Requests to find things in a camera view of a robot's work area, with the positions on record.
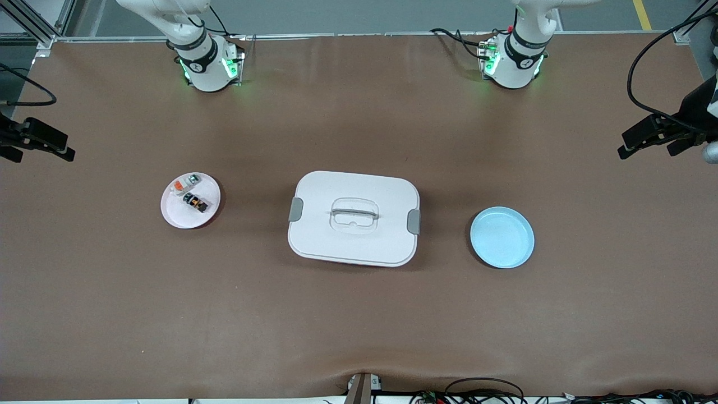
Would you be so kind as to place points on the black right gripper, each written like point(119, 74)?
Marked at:
point(7, 136)

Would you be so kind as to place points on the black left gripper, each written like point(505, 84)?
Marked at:
point(693, 114)

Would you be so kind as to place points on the orange and black switch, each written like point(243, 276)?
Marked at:
point(195, 202)

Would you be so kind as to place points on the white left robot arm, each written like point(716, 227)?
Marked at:
point(521, 56)

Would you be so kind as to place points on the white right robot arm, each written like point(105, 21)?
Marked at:
point(190, 56)

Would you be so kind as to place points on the pink round plate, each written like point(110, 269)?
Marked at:
point(185, 216)

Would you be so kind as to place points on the light blue round plate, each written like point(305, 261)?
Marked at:
point(502, 238)

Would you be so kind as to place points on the white lidded storage box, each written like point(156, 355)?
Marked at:
point(320, 224)

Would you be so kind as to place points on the metal table clamp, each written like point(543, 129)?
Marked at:
point(362, 390)

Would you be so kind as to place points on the aluminium frame post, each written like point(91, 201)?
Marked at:
point(687, 33)
point(28, 19)

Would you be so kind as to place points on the white and orange switch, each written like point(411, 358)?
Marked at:
point(185, 184)

